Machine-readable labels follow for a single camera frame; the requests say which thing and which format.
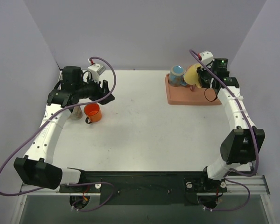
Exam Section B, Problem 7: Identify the yellow mug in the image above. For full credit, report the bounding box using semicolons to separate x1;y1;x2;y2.
184;63;201;88

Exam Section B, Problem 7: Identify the orange mug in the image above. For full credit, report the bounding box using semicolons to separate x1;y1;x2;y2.
84;103;102;124

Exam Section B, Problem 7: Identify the cream floral mug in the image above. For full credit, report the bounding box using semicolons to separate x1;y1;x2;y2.
70;106;83;120

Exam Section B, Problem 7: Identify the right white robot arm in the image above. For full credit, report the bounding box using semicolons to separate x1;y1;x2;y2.
197;56;265;191

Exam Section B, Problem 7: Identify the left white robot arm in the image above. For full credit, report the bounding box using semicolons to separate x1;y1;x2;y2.
14;63;115;192

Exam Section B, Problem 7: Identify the blue-bottom cartoon mug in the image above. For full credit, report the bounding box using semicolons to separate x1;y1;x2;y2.
168;65;187;87

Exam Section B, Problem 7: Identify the pink plastic tray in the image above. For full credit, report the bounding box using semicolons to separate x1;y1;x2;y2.
165;74;221;106

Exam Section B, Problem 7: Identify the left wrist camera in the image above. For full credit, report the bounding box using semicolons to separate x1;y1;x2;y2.
87;63;106;83

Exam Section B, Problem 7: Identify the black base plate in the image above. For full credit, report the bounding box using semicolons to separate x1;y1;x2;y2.
60;171;227;205

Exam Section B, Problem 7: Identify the aluminium rail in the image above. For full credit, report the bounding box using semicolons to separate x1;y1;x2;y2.
20;175;270;196

